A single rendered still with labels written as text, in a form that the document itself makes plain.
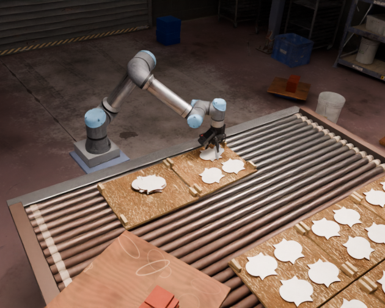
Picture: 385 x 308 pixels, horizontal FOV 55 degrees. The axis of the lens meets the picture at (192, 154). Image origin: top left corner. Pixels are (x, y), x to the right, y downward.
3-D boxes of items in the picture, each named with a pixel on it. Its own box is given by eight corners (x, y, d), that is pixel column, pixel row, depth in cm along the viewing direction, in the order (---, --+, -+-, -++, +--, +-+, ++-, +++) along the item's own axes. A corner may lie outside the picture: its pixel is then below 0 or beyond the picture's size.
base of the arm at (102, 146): (80, 145, 221) (79, 131, 215) (103, 137, 229) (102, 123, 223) (92, 157, 212) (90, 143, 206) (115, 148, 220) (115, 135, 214)
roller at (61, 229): (36, 239, 170) (35, 231, 167) (318, 129, 263) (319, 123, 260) (40, 246, 167) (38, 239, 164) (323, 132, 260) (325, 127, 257)
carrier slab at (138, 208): (96, 187, 194) (96, 185, 193) (164, 164, 213) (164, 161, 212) (126, 231, 171) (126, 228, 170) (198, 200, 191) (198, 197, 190)
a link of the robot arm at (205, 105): (188, 105, 198) (208, 108, 196) (193, 96, 207) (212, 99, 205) (187, 117, 202) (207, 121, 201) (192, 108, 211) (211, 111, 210)
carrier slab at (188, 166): (164, 162, 214) (164, 161, 213) (219, 142, 234) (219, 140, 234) (200, 198, 192) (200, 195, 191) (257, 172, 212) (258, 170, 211)
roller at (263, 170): (46, 262, 160) (44, 255, 157) (335, 139, 253) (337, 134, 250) (50, 270, 157) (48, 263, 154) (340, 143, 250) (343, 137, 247)
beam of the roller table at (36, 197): (8, 209, 187) (5, 200, 183) (293, 112, 286) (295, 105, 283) (12, 219, 181) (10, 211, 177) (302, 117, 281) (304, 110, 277)
